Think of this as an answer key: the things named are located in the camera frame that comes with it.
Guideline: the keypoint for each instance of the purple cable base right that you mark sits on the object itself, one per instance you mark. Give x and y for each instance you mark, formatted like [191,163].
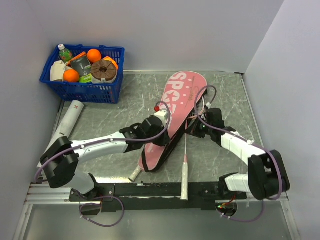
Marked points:
[229,209]

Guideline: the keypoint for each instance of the green small box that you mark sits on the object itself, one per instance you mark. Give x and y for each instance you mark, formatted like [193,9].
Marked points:
[85,79]

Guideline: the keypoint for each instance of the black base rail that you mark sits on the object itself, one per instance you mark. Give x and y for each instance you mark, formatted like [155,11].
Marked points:
[163,196]

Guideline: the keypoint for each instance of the brown round cake pack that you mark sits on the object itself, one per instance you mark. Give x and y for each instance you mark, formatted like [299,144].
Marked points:
[103,72]

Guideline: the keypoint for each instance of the orange fruit rear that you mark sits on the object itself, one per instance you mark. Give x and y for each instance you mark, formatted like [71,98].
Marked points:
[94,55]

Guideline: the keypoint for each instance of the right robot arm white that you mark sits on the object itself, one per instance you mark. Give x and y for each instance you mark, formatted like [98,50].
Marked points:
[265,172]

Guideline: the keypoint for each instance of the orange fruit front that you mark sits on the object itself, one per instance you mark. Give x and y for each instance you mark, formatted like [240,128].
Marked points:
[71,76]

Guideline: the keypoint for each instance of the badminton racket pink shaft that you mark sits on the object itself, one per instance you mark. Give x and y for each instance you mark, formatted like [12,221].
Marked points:
[192,117]

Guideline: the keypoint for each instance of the green drink bottle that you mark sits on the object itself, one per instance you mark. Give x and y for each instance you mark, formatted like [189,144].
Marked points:
[64,53]

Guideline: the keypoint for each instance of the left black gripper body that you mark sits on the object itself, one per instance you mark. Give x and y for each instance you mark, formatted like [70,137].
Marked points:
[160,141]

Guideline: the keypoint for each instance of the orange snack box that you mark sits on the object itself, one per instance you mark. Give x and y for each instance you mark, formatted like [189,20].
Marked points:
[108,58]

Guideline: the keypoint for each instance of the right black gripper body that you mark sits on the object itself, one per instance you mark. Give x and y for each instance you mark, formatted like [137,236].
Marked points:
[201,129]

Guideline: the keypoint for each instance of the white shuttlecock tube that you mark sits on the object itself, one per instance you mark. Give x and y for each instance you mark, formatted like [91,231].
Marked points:
[68,122]

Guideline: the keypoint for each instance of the cream paper bag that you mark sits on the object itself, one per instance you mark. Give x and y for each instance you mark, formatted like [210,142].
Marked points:
[57,71]

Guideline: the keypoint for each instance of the black product box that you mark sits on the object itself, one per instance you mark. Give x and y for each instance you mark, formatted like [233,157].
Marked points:
[82,65]

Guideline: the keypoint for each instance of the blue plastic basket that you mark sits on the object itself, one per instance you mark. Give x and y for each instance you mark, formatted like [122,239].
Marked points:
[108,93]

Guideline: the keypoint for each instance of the orange fruit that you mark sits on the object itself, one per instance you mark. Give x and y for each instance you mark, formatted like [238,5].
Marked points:
[71,76]
[94,55]

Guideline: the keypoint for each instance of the pink racket bag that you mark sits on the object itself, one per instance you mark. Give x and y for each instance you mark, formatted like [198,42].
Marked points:
[179,94]

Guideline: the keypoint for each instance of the orange flat box rear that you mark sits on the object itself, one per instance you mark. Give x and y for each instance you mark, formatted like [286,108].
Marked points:
[82,54]

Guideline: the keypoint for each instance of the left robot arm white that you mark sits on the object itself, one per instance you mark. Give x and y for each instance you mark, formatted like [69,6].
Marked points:
[61,160]

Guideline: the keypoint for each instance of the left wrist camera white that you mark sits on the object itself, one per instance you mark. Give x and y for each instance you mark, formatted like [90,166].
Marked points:
[162,114]

